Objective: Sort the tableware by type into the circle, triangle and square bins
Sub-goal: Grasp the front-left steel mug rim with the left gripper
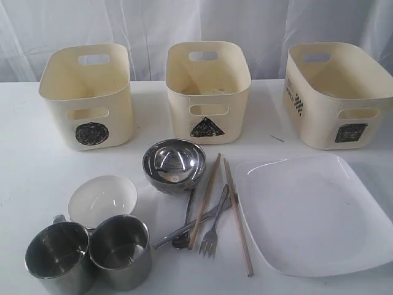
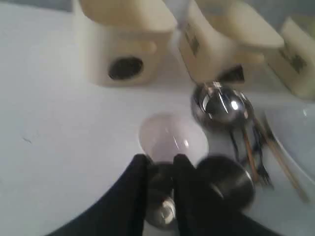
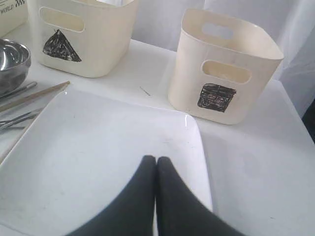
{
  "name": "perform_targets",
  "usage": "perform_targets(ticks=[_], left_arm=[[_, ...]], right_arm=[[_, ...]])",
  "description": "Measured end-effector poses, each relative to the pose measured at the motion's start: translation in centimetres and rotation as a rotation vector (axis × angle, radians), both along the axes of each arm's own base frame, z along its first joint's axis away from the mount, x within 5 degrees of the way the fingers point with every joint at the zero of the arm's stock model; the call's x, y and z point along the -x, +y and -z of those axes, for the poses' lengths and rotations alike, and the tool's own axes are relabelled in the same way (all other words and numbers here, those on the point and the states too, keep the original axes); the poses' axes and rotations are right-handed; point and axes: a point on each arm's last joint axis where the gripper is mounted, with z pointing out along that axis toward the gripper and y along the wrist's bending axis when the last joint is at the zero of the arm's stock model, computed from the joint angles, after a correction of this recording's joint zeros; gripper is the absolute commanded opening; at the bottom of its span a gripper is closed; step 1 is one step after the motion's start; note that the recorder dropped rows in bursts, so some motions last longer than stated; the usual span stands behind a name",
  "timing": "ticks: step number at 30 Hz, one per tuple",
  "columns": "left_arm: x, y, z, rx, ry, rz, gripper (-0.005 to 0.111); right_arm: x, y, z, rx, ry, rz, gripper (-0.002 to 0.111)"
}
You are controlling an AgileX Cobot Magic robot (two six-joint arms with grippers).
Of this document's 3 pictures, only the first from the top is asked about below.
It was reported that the cream bin with triangle mark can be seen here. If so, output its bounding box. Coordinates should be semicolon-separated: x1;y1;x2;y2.
165;41;251;144

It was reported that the steel spoon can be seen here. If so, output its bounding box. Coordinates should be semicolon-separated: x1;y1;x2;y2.
171;187;196;249

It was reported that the steel fork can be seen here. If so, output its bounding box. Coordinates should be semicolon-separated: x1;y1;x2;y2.
198;184;228;258

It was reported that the stainless steel bowl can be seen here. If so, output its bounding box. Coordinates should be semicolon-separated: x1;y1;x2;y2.
142;138;206;194

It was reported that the steel mug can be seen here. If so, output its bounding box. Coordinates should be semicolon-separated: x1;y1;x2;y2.
25;214;97;294
89;214;153;291

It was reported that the white square plate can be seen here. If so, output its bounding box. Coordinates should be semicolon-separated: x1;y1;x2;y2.
235;153;392;277

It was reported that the small white bowl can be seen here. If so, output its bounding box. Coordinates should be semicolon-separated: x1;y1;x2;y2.
68;175;138;229

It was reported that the cream bin with circle mark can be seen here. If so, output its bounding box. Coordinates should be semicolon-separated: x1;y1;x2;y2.
39;44;134;151

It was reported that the cream bin with square mark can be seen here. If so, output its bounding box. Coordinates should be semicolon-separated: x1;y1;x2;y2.
282;42;392;150

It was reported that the wooden chopstick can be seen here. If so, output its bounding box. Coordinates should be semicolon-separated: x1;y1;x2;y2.
224;158;254;277
187;153;221;250

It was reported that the steel table knife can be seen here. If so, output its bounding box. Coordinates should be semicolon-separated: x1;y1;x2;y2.
153;197;232;249

